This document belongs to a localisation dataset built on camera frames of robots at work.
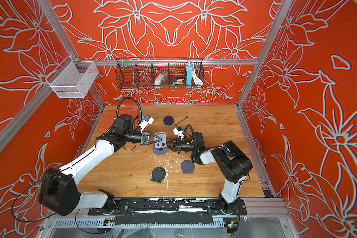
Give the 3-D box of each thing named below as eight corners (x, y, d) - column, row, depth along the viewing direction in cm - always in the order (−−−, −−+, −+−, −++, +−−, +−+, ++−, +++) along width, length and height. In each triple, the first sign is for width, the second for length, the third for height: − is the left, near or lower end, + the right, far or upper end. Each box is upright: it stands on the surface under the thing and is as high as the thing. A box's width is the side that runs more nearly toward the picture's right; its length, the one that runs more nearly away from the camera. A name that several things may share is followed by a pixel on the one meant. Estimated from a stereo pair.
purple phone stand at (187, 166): (180, 173, 86) (180, 172, 84) (180, 161, 91) (180, 159, 89) (194, 173, 86) (195, 172, 84) (193, 161, 91) (194, 159, 89)
